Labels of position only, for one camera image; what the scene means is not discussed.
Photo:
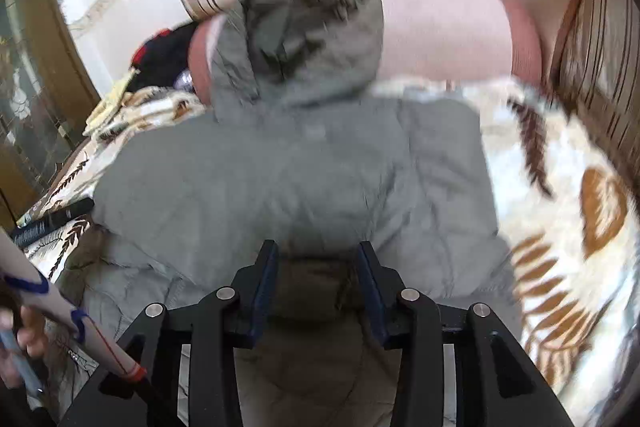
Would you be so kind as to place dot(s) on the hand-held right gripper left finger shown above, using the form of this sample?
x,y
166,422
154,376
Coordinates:
x,y
263,292

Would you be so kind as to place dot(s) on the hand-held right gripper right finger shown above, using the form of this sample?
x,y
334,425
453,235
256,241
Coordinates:
x,y
372,294

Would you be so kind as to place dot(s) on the grey hooded quilted jacket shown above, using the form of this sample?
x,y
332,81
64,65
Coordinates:
x,y
300,157

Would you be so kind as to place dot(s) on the person's left hand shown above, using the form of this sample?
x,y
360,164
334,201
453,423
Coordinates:
x,y
32,337

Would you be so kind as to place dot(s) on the black remote control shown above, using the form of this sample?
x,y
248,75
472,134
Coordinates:
x,y
65,214

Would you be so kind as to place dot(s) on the pale yellow cloth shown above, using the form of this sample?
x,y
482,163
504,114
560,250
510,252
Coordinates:
x,y
107,104

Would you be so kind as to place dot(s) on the wooden glass-door cabinet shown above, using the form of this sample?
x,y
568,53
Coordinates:
x,y
45,97

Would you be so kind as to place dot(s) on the leaf print fleece blanket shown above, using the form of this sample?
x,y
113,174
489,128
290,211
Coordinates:
x,y
550,157

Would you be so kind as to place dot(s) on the shiny silver packet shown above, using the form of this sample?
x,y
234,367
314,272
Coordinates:
x,y
184,80

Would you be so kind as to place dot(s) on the black and red garment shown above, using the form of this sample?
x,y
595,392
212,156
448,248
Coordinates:
x,y
165,52

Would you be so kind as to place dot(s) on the striped sofa side cushion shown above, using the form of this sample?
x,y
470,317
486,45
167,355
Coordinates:
x,y
605,57

